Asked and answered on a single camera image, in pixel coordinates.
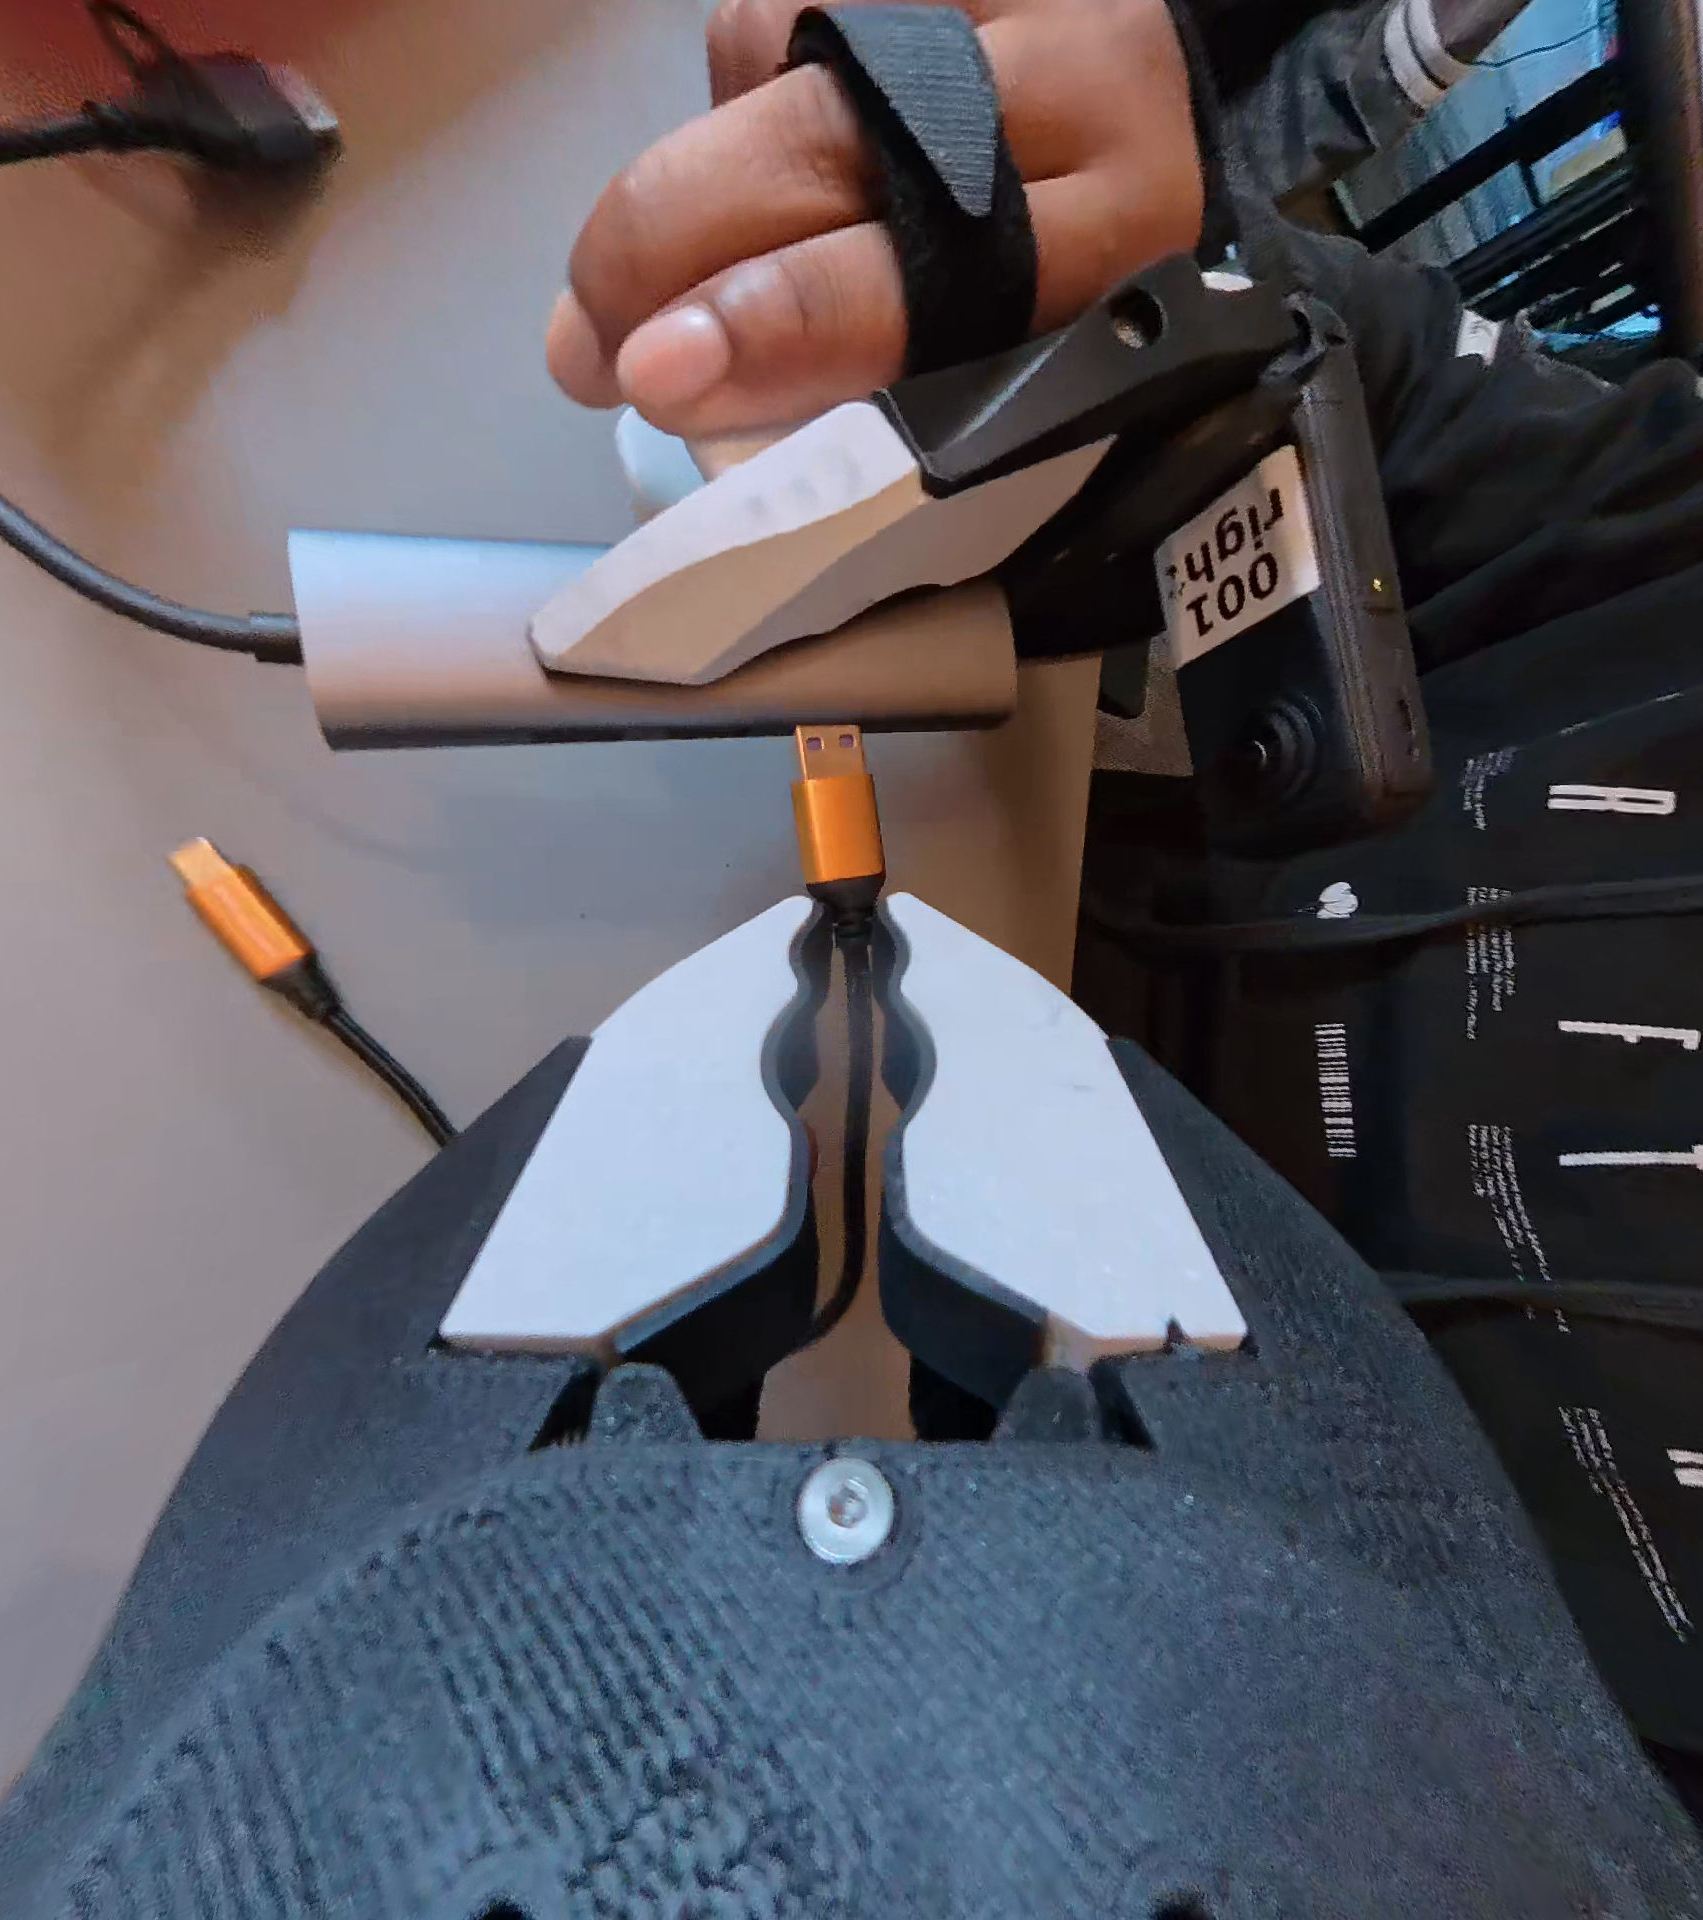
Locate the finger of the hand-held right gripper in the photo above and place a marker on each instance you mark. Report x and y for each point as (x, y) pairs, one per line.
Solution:
(761, 555)

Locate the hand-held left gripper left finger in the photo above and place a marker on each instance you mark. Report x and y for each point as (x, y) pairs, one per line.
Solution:
(640, 1169)

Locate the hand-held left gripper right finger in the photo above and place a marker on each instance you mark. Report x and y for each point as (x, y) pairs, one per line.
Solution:
(1046, 1184)

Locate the grey slim USB hub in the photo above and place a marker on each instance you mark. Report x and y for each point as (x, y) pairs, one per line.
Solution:
(414, 645)

